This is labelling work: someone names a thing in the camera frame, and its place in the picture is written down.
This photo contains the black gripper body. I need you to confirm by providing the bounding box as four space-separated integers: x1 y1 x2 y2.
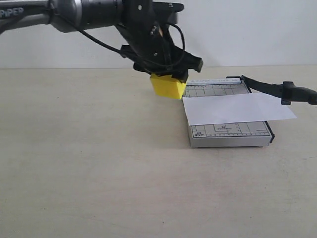
116 0 184 75

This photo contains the yellow cube block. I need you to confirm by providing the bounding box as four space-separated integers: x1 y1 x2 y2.
150 74 187 100

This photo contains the grey paper cutter base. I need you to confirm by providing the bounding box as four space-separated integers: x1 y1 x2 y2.
183 76 275 148

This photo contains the black cutter blade arm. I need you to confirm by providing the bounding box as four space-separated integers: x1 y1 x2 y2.
241 75 317 105

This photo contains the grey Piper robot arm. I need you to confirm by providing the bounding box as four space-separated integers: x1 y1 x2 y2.
0 0 187 75

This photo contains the black cable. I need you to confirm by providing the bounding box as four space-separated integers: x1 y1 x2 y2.
47 0 186 72

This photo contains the white paper sheet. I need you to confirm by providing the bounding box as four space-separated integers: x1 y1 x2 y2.
183 93 296 125

